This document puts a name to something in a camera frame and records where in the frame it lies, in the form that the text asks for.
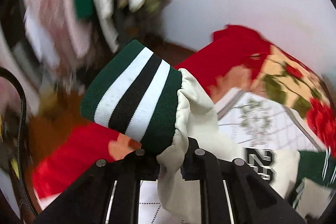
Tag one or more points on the white quilted floral mat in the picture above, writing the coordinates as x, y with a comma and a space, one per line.
268, 136

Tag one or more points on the green white varsity jacket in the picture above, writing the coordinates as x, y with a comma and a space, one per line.
134, 70

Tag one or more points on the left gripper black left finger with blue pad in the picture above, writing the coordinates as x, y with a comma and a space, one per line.
107, 192

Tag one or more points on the pile of clothes on rack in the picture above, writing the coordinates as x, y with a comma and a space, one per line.
56, 38

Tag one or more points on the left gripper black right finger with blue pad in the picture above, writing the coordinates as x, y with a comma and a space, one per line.
231, 192

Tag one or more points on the red floral blanket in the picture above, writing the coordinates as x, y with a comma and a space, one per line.
237, 57

